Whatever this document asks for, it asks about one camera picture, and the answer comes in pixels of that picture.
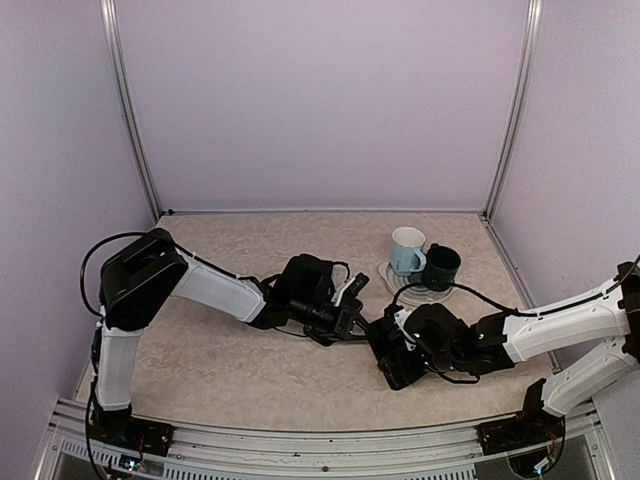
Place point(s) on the black phone case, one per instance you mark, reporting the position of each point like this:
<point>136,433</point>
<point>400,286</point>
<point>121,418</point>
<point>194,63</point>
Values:
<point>383,335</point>

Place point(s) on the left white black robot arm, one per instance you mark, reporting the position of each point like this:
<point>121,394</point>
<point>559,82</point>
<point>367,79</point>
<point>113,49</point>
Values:
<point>137,281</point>

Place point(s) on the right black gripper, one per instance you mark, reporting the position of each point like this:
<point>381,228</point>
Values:
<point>399,364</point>

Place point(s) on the aluminium front rail frame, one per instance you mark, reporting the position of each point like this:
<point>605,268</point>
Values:
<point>449,451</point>

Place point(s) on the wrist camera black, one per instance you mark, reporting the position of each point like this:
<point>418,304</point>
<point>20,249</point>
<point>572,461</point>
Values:
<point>429,327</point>
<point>308,280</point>

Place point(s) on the right aluminium corner post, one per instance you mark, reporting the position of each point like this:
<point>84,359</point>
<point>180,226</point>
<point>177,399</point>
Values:
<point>527,55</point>

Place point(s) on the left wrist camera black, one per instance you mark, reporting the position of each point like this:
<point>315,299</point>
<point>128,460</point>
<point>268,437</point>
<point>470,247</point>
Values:
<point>308,280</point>

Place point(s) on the dark green mug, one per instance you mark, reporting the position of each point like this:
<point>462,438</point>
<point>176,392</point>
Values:
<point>442,265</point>

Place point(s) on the left aluminium corner post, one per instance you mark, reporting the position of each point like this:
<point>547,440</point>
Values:
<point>110,23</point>

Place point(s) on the white blue mug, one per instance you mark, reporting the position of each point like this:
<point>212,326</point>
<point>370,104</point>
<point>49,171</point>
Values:
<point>407,255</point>

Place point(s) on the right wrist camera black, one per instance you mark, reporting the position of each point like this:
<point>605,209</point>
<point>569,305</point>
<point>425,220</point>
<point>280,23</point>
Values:
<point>429,327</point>

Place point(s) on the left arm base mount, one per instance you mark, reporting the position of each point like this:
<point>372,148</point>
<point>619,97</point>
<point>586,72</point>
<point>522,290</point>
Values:
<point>120,428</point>

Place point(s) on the aluminium corner post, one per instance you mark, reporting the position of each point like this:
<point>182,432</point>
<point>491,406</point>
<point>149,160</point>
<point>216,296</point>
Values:
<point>527,55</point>
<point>110,23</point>

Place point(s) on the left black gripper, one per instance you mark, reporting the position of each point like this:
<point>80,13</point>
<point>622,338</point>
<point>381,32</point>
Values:
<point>342,328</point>

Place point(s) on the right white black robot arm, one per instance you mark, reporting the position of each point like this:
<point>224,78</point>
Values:
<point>608,314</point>

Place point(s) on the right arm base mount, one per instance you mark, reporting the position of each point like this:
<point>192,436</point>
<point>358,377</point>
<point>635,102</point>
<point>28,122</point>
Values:
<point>519,431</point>

